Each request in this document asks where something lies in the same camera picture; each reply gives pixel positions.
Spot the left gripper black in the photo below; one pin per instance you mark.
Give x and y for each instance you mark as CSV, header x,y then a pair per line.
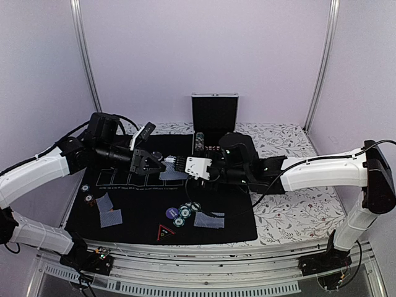
x,y
138,161

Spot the clear round dealer button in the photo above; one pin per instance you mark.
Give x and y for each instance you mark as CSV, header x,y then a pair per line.
x,y
158,156

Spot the blue card player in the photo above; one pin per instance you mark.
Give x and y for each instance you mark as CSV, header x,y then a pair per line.
x,y
204,221
104,204

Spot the purple small blind button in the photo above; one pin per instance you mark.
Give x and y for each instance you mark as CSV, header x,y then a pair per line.
x,y
172,213

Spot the dark green poker chip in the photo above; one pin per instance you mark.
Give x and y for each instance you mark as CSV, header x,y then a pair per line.
x,y
85,188

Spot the red brown poker chip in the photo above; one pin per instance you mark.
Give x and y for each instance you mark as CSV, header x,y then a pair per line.
x,y
90,200

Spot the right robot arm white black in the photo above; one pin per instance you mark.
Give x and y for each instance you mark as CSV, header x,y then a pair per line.
x,y
364,167

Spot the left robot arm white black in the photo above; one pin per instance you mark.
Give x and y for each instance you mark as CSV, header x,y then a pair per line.
x,y
89,145

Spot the red dice row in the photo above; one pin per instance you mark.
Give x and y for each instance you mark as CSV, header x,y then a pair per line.
x,y
212,147

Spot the left chip stack in case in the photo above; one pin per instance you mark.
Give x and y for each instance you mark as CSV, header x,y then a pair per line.
x,y
199,143

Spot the black poker mat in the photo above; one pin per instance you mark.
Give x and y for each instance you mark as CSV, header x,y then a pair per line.
x,y
143,201

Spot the aluminium poker chip case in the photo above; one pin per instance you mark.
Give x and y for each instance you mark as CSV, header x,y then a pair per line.
x,y
214,114

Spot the triangular red black marker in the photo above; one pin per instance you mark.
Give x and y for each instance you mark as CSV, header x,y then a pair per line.
x,y
164,232

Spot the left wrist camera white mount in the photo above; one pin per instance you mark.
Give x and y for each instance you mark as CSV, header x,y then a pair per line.
x,y
142,135

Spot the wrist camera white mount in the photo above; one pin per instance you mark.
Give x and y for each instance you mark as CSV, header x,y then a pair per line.
x,y
142,135
197,167

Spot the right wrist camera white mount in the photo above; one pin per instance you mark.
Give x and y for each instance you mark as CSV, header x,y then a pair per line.
x,y
197,167

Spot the aluminium front rail frame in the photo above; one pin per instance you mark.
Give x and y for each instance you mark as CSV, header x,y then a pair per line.
x,y
140,270

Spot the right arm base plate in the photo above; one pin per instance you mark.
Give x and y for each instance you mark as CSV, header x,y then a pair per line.
x,y
323,262

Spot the left aluminium corner post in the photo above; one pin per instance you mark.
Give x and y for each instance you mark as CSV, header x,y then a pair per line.
x,y
83,48

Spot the aluminium corner post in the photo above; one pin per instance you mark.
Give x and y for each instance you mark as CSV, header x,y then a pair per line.
x,y
324,62
83,48

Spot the right aluminium corner post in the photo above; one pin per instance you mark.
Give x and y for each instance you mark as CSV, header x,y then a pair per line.
x,y
324,62

